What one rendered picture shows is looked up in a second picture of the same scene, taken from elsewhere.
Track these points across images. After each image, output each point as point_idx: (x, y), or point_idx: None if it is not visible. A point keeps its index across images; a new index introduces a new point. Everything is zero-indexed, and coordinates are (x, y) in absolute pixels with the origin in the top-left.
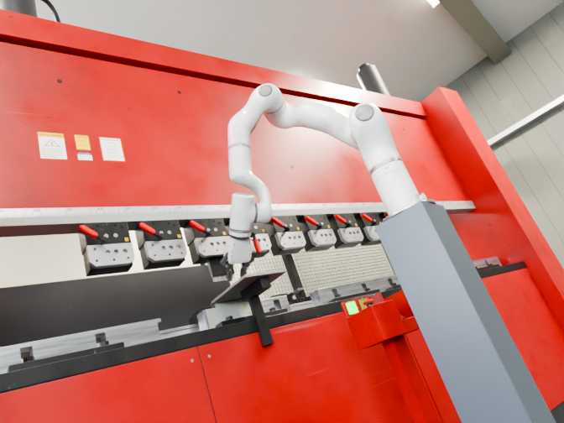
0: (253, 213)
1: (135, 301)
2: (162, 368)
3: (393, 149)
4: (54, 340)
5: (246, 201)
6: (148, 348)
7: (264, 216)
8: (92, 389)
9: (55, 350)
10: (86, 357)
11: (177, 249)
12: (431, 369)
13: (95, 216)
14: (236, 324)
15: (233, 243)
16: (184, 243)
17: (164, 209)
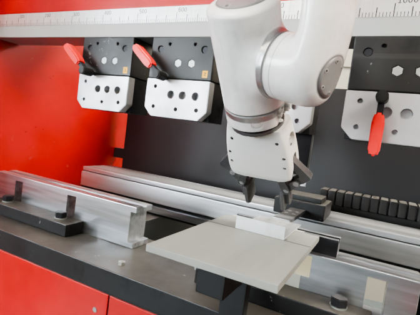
0: (249, 73)
1: None
2: (59, 294)
3: None
4: (37, 184)
5: (220, 30)
6: (54, 259)
7: (283, 88)
8: (0, 269)
9: (36, 195)
10: (1, 232)
11: (190, 102)
12: None
13: (99, 25)
14: (182, 301)
15: (229, 135)
16: (207, 92)
17: (199, 12)
